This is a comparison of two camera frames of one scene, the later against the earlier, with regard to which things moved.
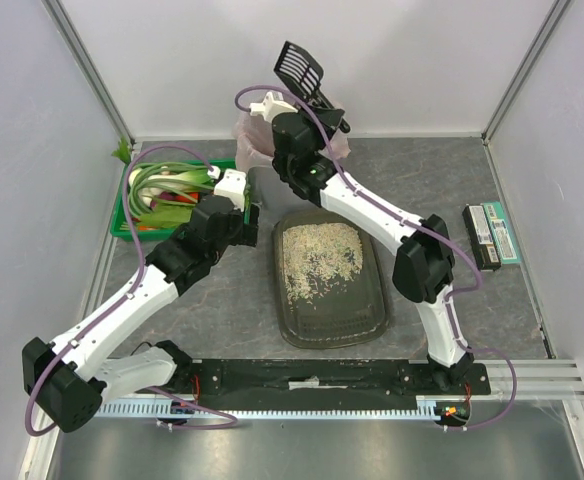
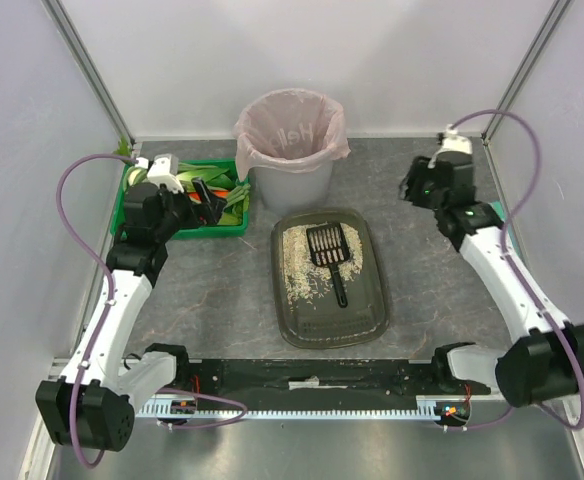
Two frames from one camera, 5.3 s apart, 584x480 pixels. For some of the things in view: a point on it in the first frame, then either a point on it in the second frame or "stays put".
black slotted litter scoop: x=302 y=72 → x=329 y=247
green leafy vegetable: x=124 y=151 stays put
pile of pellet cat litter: x=317 y=254 stays put
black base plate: x=319 y=378 stays put
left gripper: x=248 y=226 → x=192 y=203
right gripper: x=329 y=116 → x=411 y=179
